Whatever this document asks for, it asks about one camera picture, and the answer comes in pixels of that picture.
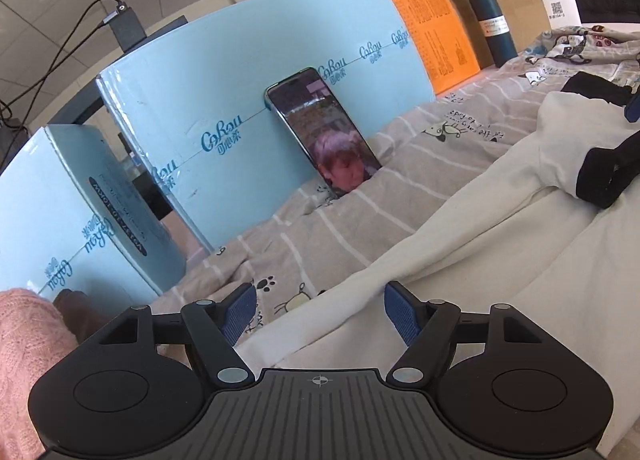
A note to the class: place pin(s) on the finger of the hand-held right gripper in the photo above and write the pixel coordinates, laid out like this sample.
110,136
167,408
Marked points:
633,108

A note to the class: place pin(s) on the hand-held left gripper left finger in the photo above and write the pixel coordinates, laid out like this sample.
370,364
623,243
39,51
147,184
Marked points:
241,312

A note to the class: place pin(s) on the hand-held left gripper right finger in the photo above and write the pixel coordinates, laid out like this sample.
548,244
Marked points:
402,312

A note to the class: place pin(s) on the white sweatshirt with black cuffs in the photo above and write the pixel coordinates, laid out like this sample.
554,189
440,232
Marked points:
475,190

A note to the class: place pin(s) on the grey striped printed bed sheet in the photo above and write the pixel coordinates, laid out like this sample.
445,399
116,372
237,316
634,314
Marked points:
400,150

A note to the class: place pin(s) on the dark teal thermos bottle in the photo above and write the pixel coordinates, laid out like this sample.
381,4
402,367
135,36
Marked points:
492,25

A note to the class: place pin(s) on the smartphone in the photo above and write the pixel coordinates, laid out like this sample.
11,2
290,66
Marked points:
320,130

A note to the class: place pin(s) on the person's pink knit sleeve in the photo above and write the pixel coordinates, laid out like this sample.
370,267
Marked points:
25,355

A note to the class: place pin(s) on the light blue foam board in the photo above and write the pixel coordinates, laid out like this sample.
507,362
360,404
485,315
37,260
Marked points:
225,90
30,200

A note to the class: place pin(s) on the orange printed sheet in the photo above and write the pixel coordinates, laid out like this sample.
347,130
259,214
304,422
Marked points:
425,25

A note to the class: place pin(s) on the black power adapter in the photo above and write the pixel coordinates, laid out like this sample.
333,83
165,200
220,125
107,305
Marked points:
127,28

